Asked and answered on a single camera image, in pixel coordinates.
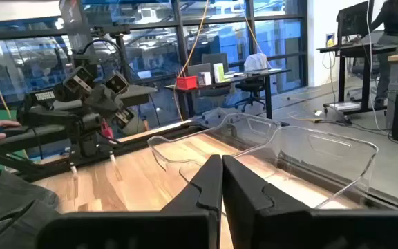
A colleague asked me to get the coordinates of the white plastic bag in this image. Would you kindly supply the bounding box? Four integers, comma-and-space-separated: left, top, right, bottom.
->
243, 52, 272, 73

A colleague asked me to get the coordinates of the red storage box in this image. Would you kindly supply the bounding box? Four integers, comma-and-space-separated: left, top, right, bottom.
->
175, 75, 198, 91

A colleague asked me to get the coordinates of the person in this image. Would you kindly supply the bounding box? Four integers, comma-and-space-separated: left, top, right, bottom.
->
369, 0, 398, 110

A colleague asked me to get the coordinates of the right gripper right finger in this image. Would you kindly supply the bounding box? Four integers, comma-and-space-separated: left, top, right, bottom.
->
221, 154, 398, 249

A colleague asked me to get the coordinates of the white hanging cable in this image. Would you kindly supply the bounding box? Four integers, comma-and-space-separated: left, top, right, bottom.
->
364, 0, 382, 131

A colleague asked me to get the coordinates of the black computer monitor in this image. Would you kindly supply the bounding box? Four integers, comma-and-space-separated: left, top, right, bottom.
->
336, 0, 375, 44

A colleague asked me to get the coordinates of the black office chair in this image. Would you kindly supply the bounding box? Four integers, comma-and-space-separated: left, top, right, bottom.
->
234, 80, 267, 112

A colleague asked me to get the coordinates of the grey laptop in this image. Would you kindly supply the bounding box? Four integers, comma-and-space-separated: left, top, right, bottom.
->
186, 52, 229, 80

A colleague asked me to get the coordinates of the black standing desk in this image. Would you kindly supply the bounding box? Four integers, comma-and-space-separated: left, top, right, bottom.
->
317, 42, 398, 116

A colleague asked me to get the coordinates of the clear plastic bin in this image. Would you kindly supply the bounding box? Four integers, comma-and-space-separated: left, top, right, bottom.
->
146, 112, 283, 174
180, 125, 379, 210

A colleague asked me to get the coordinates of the green and white box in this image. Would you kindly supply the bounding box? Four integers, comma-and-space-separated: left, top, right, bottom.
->
213, 62, 226, 84

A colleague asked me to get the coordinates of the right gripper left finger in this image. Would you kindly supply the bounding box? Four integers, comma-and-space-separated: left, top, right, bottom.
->
35, 154, 225, 249

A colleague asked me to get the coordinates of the white small box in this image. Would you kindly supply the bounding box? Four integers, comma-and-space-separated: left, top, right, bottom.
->
198, 71, 214, 86

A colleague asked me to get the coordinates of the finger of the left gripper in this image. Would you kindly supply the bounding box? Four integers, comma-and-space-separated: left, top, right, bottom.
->
104, 71, 130, 96
62, 66, 95, 96

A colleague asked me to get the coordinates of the black computer mouse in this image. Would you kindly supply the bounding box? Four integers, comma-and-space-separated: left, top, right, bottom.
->
0, 125, 24, 138

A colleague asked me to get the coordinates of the yellow hanging cable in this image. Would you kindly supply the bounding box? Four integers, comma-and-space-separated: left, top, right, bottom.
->
172, 0, 211, 122

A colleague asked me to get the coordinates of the dark operator desk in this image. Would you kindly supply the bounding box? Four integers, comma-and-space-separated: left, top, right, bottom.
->
0, 123, 67, 155

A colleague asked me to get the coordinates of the black office desk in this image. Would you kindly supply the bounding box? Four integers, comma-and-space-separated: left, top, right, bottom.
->
165, 68, 292, 120

